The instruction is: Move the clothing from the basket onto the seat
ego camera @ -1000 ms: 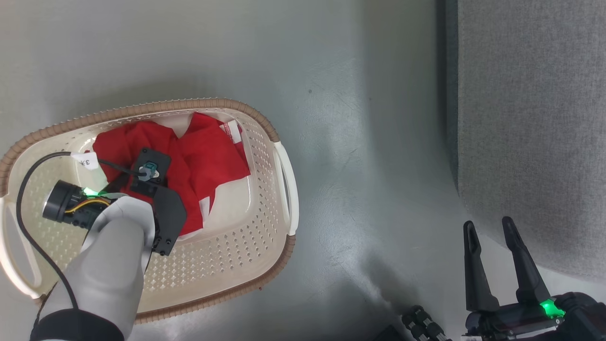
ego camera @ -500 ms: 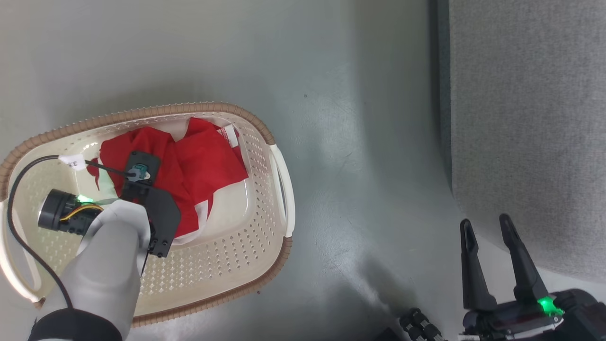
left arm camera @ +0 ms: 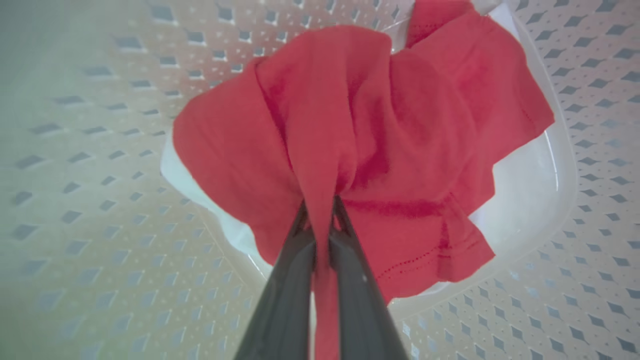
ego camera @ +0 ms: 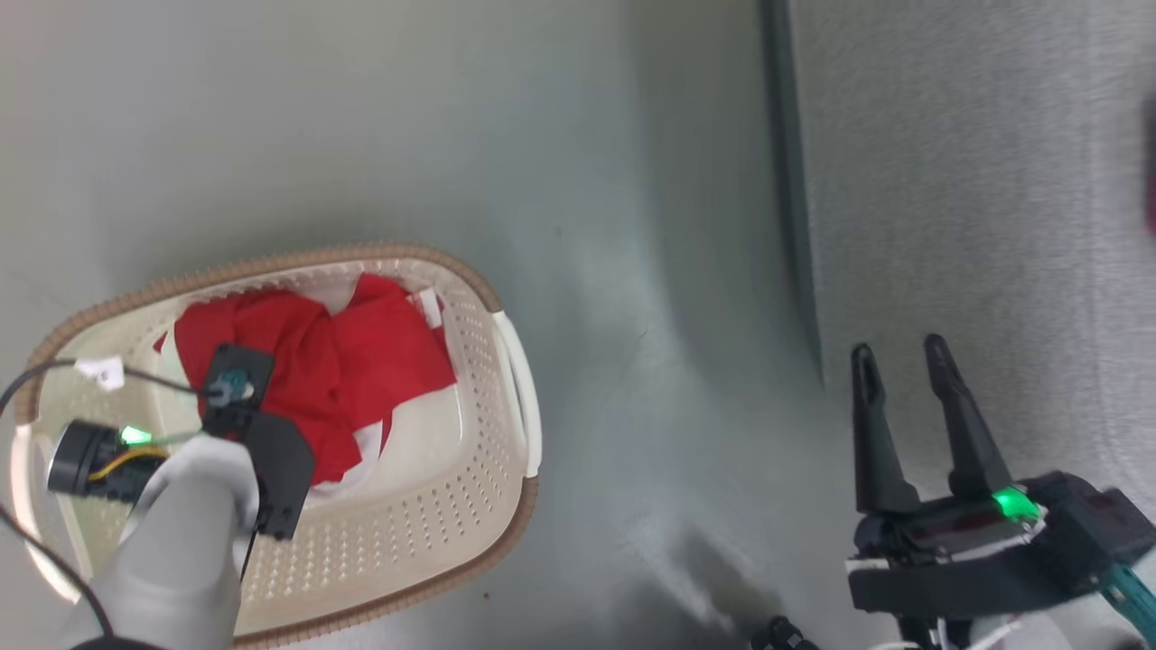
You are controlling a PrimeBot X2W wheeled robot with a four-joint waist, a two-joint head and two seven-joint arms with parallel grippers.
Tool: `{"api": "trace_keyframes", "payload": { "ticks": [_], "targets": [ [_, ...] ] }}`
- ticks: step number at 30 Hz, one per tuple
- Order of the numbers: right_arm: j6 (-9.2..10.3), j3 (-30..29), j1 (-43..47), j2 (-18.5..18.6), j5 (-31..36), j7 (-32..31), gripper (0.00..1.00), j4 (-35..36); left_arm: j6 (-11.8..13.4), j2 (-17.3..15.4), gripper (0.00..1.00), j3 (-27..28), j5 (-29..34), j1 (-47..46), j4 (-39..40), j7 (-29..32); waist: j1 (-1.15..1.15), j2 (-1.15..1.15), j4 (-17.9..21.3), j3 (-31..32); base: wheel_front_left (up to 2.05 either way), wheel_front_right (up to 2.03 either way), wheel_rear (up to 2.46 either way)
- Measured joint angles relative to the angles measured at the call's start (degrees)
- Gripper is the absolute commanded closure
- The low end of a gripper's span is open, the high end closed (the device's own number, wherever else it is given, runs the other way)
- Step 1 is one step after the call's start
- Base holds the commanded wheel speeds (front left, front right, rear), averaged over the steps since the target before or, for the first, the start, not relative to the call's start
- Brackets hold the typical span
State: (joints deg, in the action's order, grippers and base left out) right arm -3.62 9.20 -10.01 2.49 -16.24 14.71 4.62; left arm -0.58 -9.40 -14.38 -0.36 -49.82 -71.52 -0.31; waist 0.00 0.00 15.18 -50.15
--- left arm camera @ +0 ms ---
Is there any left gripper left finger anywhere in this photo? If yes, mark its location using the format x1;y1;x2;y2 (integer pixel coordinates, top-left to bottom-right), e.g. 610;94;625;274
233;200;317;360

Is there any beige perforated laundry basket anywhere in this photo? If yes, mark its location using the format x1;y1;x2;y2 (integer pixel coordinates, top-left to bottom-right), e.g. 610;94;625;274
0;0;640;360

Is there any red and white shirt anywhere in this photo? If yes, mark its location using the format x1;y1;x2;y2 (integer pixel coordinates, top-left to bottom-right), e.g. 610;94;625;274
160;0;556;360

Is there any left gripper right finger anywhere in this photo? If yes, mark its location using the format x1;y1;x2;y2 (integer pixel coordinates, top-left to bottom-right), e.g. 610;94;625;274
329;195;410;360

